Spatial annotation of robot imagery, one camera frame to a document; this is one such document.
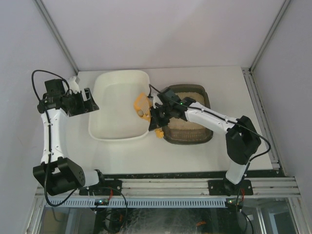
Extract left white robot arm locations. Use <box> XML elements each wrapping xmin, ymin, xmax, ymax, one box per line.
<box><xmin>33</xmin><ymin>77</ymin><xmax>99</xmax><ymax>196</ymax></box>

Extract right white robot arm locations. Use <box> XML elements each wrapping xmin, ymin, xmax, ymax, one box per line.
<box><xmin>147</xmin><ymin>88</ymin><xmax>261</xmax><ymax>191</ymax></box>

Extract dark grey litter box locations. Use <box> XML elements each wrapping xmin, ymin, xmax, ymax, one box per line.
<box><xmin>162</xmin><ymin>84</ymin><xmax>214</xmax><ymax>145</ymax></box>

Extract white plastic tub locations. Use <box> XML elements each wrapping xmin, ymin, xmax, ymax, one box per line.
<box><xmin>88</xmin><ymin>70</ymin><xmax>150</xmax><ymax>141</ymax></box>

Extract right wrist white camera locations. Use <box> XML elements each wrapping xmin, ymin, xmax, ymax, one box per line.
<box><xmin>152</xmin><ymin>94</ymin><xmax>162</xmax><ymax>107</ymax></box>

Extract wrist white camera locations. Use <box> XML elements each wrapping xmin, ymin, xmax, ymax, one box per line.
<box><xmin>152</xmin><ymin>94</ymin><xmax>162</xmax><ymax>107</ymax></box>
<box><xmin>67</xmin><ymin>76</ymin><xmax>80</xmax><ymax>94</ymax></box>

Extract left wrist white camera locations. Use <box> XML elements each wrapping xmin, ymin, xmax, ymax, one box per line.
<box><xmin>67</xmin><ymin>76</ymin><xmax>80</xmax><ymax>94</ymax></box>

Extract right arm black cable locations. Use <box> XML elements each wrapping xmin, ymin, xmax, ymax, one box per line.
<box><xmin>147</xmin><ymin>84</ymin><xmax>272</xmax><ymax>171</ymax></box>

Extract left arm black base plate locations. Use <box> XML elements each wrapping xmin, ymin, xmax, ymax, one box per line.
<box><xmin>79</xmin><ymin>170</ymin><xmax>122</xmax><ymax>196</ymax></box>

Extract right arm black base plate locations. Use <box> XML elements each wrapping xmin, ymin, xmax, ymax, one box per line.
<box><xmin>208</xmin><ymin>178</ymin><xmax>254</xmax><ymax>196</ymax></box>

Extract grey slotted cable duct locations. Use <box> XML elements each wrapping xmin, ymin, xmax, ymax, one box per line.
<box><xmin>61</xmin><ymin>197</ymin><xmax>227</xmax><ymax>208</ymax></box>

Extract aluminium frame post left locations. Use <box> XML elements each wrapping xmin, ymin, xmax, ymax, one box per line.
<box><xmin>33</xmin><ymin>0</ymin><xmax>79</xmax><ymax>75</ymax></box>

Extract aluminium frame post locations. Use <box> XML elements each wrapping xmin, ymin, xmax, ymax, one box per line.
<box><xmin>33</xmin><ymin>0</ymin><xmax>79</xmax><ymax>75</ymax></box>
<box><xmin>249</xmin><ymin>0</ymin><xmax>292</xmax><ymax>73</ymax></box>

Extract aluminium mounting rail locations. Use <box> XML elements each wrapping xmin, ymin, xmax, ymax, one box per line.
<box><xmin>36</xmin><ymin>177</ymin><xmax>301</xmax><ymax>198</ymax></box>

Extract aluminium frame post right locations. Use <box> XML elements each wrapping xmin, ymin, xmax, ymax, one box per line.
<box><xmin>249</xmin><ymin>0</ymin><xmax>292</xmax><ymax>73</ymax></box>

